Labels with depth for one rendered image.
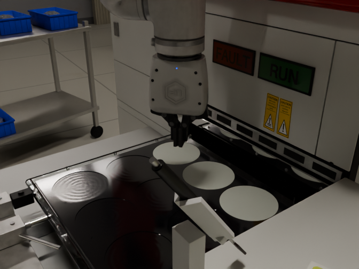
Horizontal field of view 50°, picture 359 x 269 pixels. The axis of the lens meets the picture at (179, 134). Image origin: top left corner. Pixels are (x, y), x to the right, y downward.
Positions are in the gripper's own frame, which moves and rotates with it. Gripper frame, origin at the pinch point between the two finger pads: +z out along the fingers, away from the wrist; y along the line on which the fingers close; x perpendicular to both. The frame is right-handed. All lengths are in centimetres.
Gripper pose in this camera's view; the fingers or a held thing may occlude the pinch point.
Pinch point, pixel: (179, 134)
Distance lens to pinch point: 71.7
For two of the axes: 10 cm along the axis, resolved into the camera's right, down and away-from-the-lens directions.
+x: 2.3, -4.4, 8.7
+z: 0.0, 8.9, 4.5
